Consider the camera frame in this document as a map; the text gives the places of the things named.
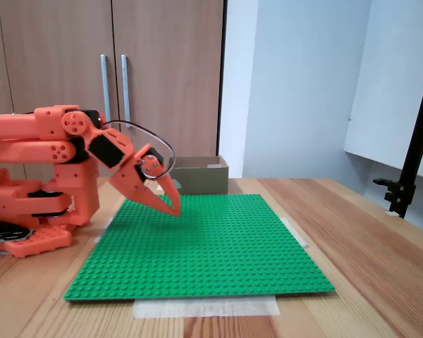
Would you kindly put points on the brown cardboard box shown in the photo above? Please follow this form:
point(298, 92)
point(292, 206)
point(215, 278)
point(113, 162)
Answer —
point(204, 179)

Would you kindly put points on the black stand with clamp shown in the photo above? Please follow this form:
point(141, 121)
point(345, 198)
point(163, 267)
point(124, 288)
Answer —
point(412, 158)

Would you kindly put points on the green lego baseplate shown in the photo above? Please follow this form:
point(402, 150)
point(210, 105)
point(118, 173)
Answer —
point(197, 253)

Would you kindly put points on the white wall panel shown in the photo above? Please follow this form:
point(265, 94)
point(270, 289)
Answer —
point(384, 105)

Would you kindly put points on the wooden cabinet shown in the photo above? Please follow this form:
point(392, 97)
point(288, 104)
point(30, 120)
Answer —
point(197, 35)

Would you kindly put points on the small white tape piece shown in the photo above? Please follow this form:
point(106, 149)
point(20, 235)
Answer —
point(393, 214)

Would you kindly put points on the masking tape strip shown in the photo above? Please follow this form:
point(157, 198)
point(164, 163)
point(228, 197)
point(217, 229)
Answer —
point(204, 310)
point(99, 238)
point(159, 188)
point(298, 237)

